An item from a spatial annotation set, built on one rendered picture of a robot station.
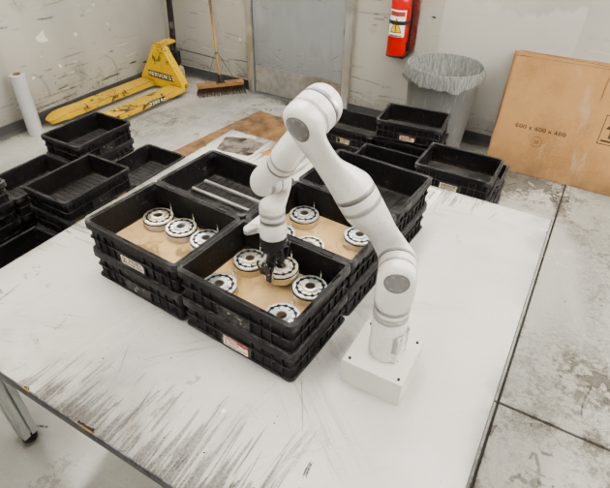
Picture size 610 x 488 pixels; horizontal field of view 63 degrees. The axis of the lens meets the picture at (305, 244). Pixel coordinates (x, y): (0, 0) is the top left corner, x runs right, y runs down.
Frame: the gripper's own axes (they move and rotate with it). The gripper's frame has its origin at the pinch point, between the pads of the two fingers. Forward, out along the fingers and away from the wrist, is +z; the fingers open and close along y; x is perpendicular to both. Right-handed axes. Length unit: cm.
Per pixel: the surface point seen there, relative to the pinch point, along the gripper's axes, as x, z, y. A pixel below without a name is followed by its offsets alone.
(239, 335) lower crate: -1.6, 7.8, -19.1
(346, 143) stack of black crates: 71, 49, 174
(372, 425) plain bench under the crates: -42.2, 18.2, -17.4
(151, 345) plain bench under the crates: 23.5, 17.2, -30.0
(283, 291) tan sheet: -3.5, 4.7, -1.0
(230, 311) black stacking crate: 1.1, 0.5, -18.6
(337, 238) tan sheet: -3.6, 4.8, 30.5
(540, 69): -14, 17, 293
